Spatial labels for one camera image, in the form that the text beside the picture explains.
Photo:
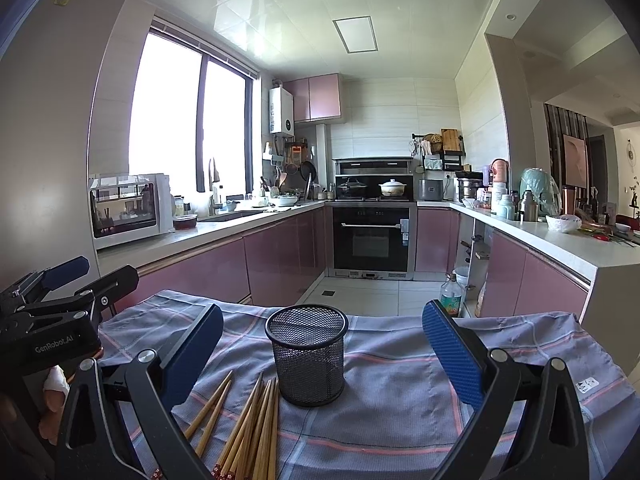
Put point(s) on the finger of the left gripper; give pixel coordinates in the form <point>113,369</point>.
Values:
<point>108,290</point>
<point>34,286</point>

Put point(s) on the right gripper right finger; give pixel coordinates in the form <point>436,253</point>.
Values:
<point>550,442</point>

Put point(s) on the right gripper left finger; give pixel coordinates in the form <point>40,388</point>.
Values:
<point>93,441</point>

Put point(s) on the bamboo chopstick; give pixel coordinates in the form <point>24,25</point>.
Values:
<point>261,429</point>
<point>208,406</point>
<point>273,450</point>
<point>225,458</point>
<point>214,411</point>

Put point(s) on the left hand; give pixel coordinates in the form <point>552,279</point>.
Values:
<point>55,391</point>

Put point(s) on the white microwave oven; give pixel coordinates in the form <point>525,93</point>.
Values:
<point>129,207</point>

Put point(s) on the plaid grey tablecloth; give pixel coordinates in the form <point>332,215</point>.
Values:
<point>398,415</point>

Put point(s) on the oil bottle on floor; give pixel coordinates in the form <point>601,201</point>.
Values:
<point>451,295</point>

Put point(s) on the white bowl on counter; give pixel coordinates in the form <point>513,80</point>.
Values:
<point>566,223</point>

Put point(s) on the black mesh utensil holder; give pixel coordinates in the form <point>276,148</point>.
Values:
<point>308,349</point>

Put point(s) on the black built-in oven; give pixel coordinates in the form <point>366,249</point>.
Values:
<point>375,240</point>

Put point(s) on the white water heater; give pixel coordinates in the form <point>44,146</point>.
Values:
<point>281,112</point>

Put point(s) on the white ceramic pot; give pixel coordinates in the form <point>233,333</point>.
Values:
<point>393,188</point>

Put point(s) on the ceiling light panel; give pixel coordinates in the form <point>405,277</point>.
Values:
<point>357,34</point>

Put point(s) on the pink wall cabinet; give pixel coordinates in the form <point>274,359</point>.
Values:
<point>317,98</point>

